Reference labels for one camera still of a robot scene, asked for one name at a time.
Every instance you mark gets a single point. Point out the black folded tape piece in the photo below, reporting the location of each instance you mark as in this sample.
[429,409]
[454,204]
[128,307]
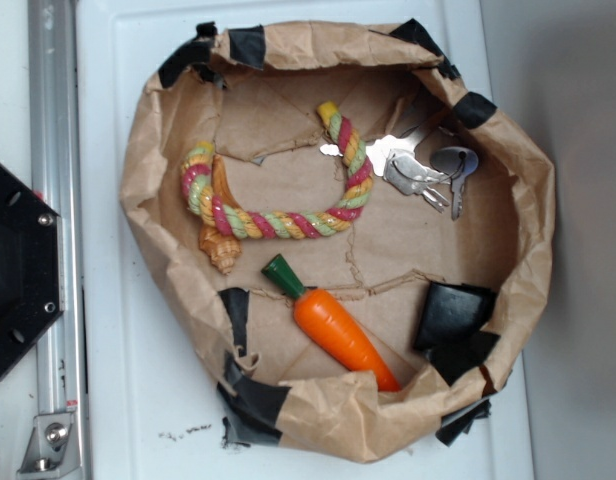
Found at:
[449,332]

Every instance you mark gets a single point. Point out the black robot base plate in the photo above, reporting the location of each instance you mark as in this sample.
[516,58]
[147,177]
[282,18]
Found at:
[30,299]

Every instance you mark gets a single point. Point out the aluminium rail with bracket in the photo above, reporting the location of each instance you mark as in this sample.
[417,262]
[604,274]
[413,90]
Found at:
[59,446]

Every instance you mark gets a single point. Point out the tan conch seashell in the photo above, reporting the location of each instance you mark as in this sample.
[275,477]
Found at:
[222,250]

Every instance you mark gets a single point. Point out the round grey key tag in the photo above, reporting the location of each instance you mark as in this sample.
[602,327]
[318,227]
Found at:
[454,159]

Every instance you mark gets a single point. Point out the brown paper bag bin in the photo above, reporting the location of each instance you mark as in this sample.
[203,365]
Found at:
[266,99]

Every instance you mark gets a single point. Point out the orange toy carrot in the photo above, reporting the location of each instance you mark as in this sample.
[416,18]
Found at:
[328,324]

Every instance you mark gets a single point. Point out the large silver key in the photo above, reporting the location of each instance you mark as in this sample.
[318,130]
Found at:
[353,149]

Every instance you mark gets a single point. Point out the small silver key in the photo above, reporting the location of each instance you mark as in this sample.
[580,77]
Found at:
[457,187]

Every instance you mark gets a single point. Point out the silver key with square head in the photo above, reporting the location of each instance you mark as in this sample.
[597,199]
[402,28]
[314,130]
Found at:
[410,177]

